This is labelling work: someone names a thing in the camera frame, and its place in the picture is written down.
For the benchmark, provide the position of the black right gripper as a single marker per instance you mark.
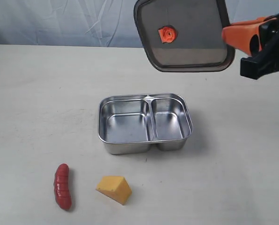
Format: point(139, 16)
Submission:
point(259, 42)

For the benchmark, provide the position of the grey lunch box lid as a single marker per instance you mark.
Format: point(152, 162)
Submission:
point(184, 35)

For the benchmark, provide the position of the steel two-compartment lunch box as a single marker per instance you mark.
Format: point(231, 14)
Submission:
point(133, 123)

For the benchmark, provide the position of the yellow toy cheese wedge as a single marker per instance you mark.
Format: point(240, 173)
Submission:
point(115, 187)

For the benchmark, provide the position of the red toy sausage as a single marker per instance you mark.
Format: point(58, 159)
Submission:
point(61, 187)

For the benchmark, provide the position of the white backdrop cloth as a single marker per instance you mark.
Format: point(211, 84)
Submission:
point(96, 23)

